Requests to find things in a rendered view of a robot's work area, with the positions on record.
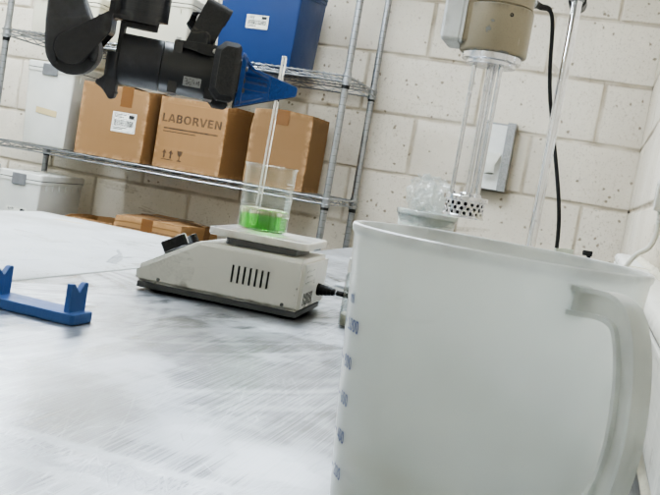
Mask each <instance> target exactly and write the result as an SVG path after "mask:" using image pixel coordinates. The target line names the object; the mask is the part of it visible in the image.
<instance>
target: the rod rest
mask: <svg viewBox="0 0 660 495"><path fill-rule="evenodd" d="M13 272H14V266H13V265H6V266H5V267H4V268H3V270H1V268H0V309H4V310H8V311H12V312H15V313H19V314H24V315H28V316H32V317H36V318H40V319H44V320H48V321H52V322H57V323H61V324H65V325H69V326H74V325H79V324H84V323H89V322H90V321H91V317H92V312H91V311H89V310H85V303H86V297H87V290H88V283H87V282H80V284H79V285H78V286H77V285H76V284H72V283H69V284H68V286H67V293H66V298H65V304H59V303H55V302H49V301H44V300H40V299H36V298H32V297H27V296H23V295H19V294H15V293H11V286H12V279H13Z"/></svg>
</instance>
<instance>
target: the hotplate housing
mask: <svg viewBox="0 0 660 495"><path fill-rule="evenodd" d="M325 255H326V254H322V253H317V252H312V251H300V250H294V249H289V248H283V247H274V246H270V245H264V244H259V243H254V242H249V241H244V240H238V239H233V238H228V237H227V239H221V240H212V241H203V242H196V243H194V244H191V245H188V246H186V247H181V248H179V249H176V250H173V251H171V252H168V253H165V254H163V255H160V256H157V257H155V258H152V259H149V260H148V261H145V262H142V263H141V264H140V267H139V268H137V273H136V277H138V280H137V286H139V287H144V288H148V289H149V290H151V291H155V292H167V293H172V294H177V295H182V296H186V297H191V298H196V299H201V300H206V301H211V302H216V303H223V304H228V305H233V306H238V307H243V308H248V309H253V310H257V311H262V312H267V313H272V314H275V315H276V316H279V317H286V318H287V317H291V318H296V317H298V316H300V315H302V314H304V313H306V312H308V311H310V310H312V309H314V308H316V307H318V303H319V301H320V300H321V299H322V296H333V297H334V296H335V294H336V289H332V288H331V287H329V286H325V285H324V282H325V276H326V271H327V265H328V259H329V258H326V257H325Z"/></svg>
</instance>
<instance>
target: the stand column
mask: <svg viewBox="0 0 660 495"><path fill-rule="evenodd" d="M581 5H582V1H579V0H573V2H572V7H571V12H570V17H569V22H568V27H567V33H566V38H565V43H564V48H563V54H562V59H561V64H560V69H559V75H558V79H557V84H556V89H555V95H554V100H553V105H552V110H551V116H550V121H549V126H548V131H547V137H546V141H545V146H544V151H543V156H542V162H541V167H540V172H539V177H538V183H537V188H536V193H535V198H534V204H533V208H532V213H531V218H530V224H529V229H528V234H527V239H526V246H530V247H536V241H537V236H538V231H539V226H540V221H541V215H542V210H543V205H544V200H545V195H546V190H547V185H548V180H549V175H550V169H551V164H552V159H553V154H554V149H555V143H556V138H557V133H558V129H559V123H560V118H561V113H562V108H563V103H564V97H565V92H566V87H567V82H568V76H569V71H570V66H571V62H572V57H573V51H574V46H575V41H576V36H577V30H578V21H579V16H580V11H581Z"/></svg>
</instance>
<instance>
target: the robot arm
mask: <svg viewBox="0 0 660 495"><path fill-rule="evenodd" d="M171 5H172V0H110V7H109V11H107V12H105V13H103V14H98V16H97V17H95V18H94V17H93V14H92V12H91V9H90V6H89V3H88V0H48V1H47V10H46V18H45V43H44V47H45V54H46V57H47V59H48V61H49V62H50V64H51V65H52V66H53V67H54V68H56V69H57V70H58V71H59V72H62V73H64V74H67V75H77V76H81V75H85V74H88V73H90V72H92V71H93V70H95V69H96V67H97V66H98V65H99V64H100V62H101V60H102V57H103V47H104V46H105V45H106V44H107V43H108V42H109V41H110V40H111V39H112V38H113V36H114V35H115V33H116V26H117V21H121V23H120V30H119V36H118V42H117V47H116V52H114V51H108V50H107V55H106V62H105V69H104V75H103V76H102V77H101V78H99V79H97V80H96V81H95V83H96V84H97V85H99V86H100V87H101V88H102V89H103V91H104V92H105V94H106V96H107V97H108V98H109V99H113V98H116V96H117V94H118V91H117V90H118V84H124V85H129V86H134V87H140V88H145V89H150V90H155V91H157V90H158V91H161V92H166V93H167V94H170V95H175V96H176V95H182V96H186V97H191V98H196V99H202V101H205V102H208V104H209V105H210V107H211V108H215V109H220V110H224V109H225V108H226V107H227V106H228V105H227V103H229V102H231V101H233V103H232V108H238V107H244V106H249V105H254V104H259V103H265V102H270V101H274V100H279V99H280V100H282V99H287V98H293V97H296V96H297V91H298V89H297V88H296V87H295V86H293V85H291V84H288V83H286V82H283V81H280V80H278V79H276V78H273V77H271V76H269V75H267V74H264V73H262V72H260V71H259V70H257V69H255V68H254V66H253V64H252V63H251V61H250V60H249V58H248V55H247V54H246V53H245V52H244V53H243V56H242V51H243V48H242V46H241V44H239V43H236V42H231V41H225V42H223V43H222V44H221V45H219V46H217V45H214V43H215V41H216V39H217V37H218V35H219V34H220V32H221V30H222V28H224V27H225V25H226V24H227V23H228V21H229V20H230V18H231V16H232V14H233V12H234V11H233V10H231V9H229V8H227V7H226V6H224V5H222V4H221V3H219V2H217V1H215V0H207V1H206V3H205V5H204V7H203V9H202V10H201V12H192V15H191V17H190V19H189V20H188V22H187V26H188V27H189V29H190V30H191V32H190V34H189V36H188V38H187V40H182V38H181V37H178V36H177V38H176V39H175V42H170V41H166V42H165V40H160V39H155V38H150V37H145V36H140V35H135V34H130V33H126V31H127V28H134V29H139V30H144V31H149V32H155V33H158V29H159V25H166V26H168V24H169V18H170V11H171Z"/></svg>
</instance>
